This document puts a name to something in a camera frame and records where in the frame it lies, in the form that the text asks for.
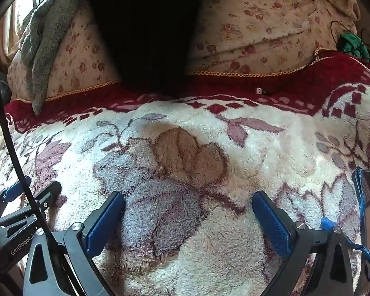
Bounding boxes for black pants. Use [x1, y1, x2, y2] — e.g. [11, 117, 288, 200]
[82, 0, 215, 97]

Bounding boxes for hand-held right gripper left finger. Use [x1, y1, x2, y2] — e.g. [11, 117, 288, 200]
[23, 192, 126, 296]

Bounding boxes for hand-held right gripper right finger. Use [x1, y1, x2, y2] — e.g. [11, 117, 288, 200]
[252, 191, 361, 296]

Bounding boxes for cream rose-print quilt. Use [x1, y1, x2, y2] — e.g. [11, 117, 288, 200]
[8, 0, 358, 105]

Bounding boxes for beige curtain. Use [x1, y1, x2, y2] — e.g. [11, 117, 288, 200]
[0, 0, 34, 68]

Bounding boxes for grey fleece cloth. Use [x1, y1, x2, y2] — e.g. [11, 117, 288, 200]
[20, 0, 87, 116]

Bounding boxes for thick black braided cable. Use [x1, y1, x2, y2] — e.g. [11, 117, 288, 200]
[0, 72, 77, 296]

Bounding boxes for red and white floral blanket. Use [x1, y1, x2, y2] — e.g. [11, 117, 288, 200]
[0, 48, 370, 296]

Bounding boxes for green cloth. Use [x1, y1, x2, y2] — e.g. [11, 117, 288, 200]
[339, 32, 363, 57]

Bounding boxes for blue cord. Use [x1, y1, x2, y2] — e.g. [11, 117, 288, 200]
[321, 216, 370, 281]

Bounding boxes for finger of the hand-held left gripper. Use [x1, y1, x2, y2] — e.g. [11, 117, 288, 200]
[0, 176, 32, 213]
[0, 181, 62, 232]

